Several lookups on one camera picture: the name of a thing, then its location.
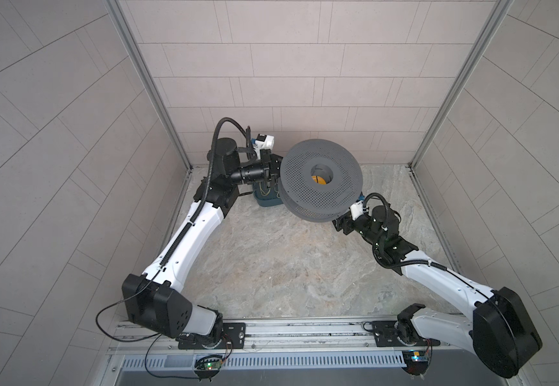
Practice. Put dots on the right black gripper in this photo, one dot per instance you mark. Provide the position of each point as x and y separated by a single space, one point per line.
349 220

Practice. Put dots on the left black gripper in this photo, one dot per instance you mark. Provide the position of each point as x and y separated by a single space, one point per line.
267 167

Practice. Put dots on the dark grey cable spool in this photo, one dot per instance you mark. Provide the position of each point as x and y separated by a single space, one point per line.
311 201

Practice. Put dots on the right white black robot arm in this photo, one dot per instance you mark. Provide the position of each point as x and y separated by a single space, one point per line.
494 325

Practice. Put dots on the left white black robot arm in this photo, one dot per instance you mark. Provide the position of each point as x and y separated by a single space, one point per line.
154 299

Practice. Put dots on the teal plastic bin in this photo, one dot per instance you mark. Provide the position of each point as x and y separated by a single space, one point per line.
267 196

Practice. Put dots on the yellow plastic bin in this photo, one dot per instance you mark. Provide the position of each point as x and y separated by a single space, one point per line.
319 180

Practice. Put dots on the right circuit board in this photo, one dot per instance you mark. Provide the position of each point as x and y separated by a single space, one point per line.
416 363

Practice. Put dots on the circuit board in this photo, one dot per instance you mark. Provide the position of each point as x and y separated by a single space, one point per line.
209 363
416 363

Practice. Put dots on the left circuit board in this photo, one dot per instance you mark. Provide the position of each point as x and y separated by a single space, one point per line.
209 363

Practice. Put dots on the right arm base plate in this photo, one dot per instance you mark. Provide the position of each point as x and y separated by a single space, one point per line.
395 334

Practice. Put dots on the aluminium mounting rail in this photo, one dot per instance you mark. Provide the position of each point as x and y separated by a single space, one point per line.
324 334

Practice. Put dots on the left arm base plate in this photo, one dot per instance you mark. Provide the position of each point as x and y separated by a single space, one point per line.
229 335

